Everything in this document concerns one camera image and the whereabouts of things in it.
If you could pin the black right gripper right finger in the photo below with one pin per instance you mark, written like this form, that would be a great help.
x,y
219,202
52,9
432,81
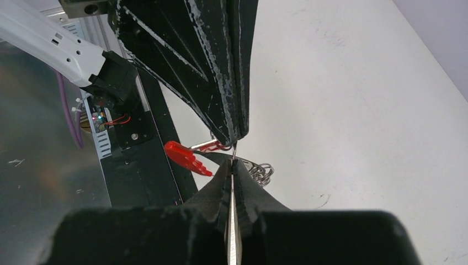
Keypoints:
x,y
273,234

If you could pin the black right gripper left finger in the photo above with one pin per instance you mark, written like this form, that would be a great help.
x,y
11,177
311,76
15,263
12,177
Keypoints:
x,y
192,233

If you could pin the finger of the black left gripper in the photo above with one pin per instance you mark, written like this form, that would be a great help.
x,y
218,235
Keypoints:
x,y
241,24
186,46

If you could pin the metal key organizer red handle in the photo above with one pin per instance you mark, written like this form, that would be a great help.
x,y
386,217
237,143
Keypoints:
x,y
182,156

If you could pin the silver key with red tag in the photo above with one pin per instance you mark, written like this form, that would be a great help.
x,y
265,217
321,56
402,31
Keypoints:
x,y
210,146

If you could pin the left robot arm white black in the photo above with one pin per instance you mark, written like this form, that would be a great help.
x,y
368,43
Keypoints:
x,y
101,73

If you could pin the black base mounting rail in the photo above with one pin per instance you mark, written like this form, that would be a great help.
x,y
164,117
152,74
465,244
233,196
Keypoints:
x,y
138,172

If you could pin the left controller board with wires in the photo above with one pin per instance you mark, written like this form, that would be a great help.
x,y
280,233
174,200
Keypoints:
x,y
100,121

